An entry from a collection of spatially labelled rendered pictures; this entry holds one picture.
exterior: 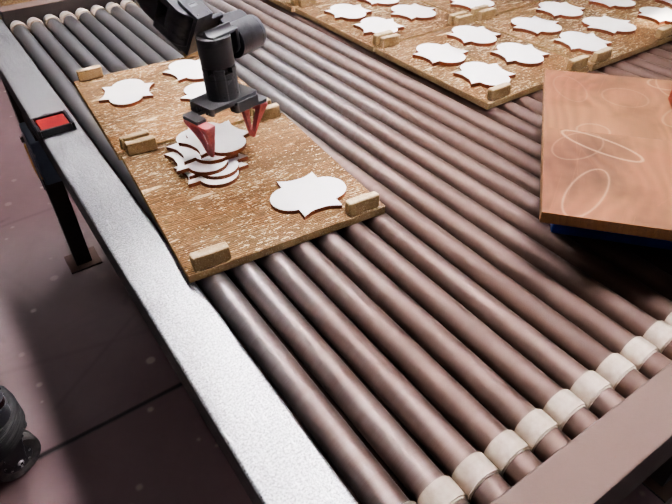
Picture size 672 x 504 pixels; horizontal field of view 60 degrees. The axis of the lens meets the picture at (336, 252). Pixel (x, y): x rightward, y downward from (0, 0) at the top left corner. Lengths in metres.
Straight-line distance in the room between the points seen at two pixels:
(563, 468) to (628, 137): 0.59
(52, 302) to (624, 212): 2.01
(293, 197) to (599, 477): 0.62
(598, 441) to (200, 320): 0.52
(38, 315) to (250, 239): 1.54
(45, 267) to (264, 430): 1.96
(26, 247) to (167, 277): 1.84
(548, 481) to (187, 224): 0.65
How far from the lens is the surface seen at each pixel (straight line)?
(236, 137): 1.13
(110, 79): 1.58
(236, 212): 1.00
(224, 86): 1.03
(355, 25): 1.78
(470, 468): 0.69
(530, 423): 0.74
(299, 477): 0.69
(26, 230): 2.84
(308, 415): 0.73
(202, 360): 0.80
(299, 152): 1.15
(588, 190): 0.91
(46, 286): 2.50
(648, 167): 1.00
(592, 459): 0.70
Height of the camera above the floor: 1.51
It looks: 40 degrees down
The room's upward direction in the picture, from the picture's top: 1 degrees counter-clockwise
